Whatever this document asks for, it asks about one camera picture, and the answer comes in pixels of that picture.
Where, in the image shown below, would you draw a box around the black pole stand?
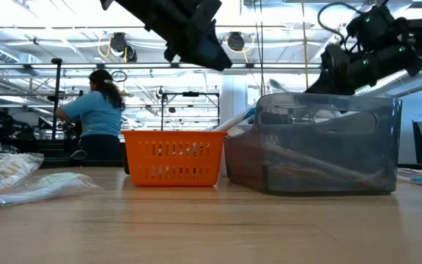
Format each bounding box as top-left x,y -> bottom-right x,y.
51,57 -> 64,141

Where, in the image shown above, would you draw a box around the black hanging cables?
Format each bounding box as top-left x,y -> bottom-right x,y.
253,0 -> 267,97

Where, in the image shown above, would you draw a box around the clear plastic packets pile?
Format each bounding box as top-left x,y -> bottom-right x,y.
0,172 -> 102,212

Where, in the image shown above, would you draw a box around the smoky grey transparent bin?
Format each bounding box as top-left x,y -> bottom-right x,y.
223,92 -> 403,196

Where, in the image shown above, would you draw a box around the black plastic slotted basket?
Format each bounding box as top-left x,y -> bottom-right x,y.
121,141 -> 131,176

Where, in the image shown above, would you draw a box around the purple toothbrush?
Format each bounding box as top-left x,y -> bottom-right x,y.
396,166 -> 422,180

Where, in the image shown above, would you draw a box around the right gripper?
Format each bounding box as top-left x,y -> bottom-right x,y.
306,43 -> 373,95

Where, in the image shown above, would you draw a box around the person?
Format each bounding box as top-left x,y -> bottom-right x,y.
55,68 -> 127,162

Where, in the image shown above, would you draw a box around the black camera cable loop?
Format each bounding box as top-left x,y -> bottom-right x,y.
316,1 -> 366,47

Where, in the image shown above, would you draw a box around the black ceiling cable reel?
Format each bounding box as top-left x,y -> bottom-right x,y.
110,32 -> 128,56
125,44 -> 138,63
227,32 -> 245,52

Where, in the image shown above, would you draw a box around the yellow hanging cable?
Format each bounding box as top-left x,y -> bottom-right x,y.
301,0 -> 309,92

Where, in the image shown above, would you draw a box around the black robot workstation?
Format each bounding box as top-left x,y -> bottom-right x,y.
0,106 -> 84,162

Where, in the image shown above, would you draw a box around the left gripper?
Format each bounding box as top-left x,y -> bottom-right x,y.
145,0 -> 233,72

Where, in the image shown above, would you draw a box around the orange plastic slotted basket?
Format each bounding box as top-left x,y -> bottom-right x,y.
121,130 -> 229,188

